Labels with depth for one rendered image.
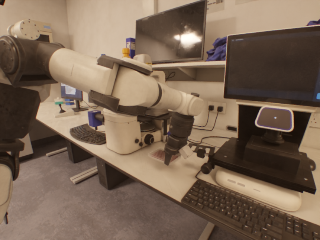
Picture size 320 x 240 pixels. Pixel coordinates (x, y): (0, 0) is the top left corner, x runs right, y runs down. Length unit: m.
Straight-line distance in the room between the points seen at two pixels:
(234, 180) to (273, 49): 0.51
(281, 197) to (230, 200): 0.16
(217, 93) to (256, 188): 0.85
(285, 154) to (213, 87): 0.82
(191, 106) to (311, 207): 0.53
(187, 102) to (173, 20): 1.03
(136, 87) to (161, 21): 1.19
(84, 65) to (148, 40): 1.21
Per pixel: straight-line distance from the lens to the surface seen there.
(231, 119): 1.32
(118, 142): 0.87
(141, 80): 0.36
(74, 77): 0.40
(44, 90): 0.66
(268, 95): 0.74
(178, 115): 0.58
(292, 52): 0.74
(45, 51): 0.48
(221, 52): 1.12
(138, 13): 2.11
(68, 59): 0.42
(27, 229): 1.81
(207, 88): 1.35
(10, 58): 0.49
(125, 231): 1.49
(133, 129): 0.86
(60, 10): 3.74
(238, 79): 0.75
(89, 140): 1.10
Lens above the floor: 1.16
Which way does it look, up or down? 15 degrees down
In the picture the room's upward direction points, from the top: straight up
